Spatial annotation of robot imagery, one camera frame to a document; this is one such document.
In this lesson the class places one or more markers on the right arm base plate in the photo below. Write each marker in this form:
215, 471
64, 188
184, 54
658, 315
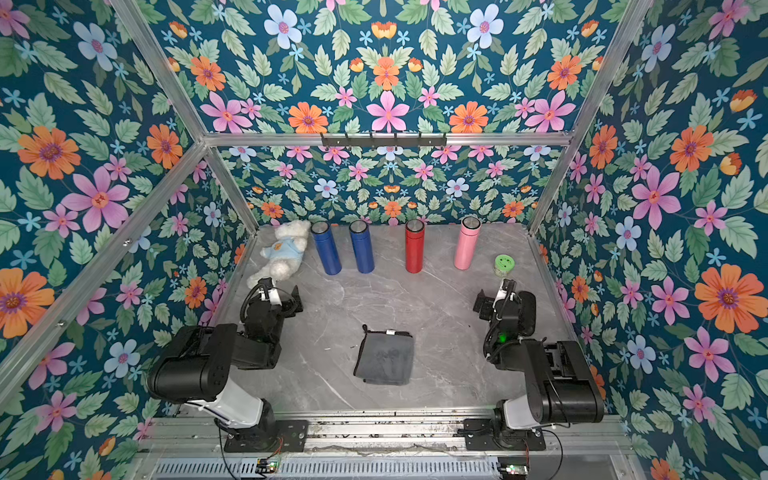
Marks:
485, 434

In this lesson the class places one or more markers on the pink thermos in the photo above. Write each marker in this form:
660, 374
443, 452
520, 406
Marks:
467, 240

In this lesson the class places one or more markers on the black hook rail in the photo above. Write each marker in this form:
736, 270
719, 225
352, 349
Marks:
370, 140

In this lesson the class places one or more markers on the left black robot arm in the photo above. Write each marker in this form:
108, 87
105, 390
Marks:
194, 368

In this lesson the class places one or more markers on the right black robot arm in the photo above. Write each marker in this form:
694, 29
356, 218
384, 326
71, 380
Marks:
559, 386

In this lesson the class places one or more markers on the blue thermos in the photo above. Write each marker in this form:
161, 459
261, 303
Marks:
326, 247
362, 246

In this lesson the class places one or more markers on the white teddy bear toy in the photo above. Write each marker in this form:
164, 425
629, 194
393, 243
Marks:
285, 255

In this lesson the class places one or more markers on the red thermos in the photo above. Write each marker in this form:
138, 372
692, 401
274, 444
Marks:
414, 243

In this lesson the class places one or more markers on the grey microfibre cloth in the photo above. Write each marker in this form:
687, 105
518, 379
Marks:
385, 357

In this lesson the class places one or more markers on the green round lid container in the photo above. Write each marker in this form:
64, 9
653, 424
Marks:
503, 265

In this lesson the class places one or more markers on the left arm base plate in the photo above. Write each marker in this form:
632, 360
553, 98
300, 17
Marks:
288, 436

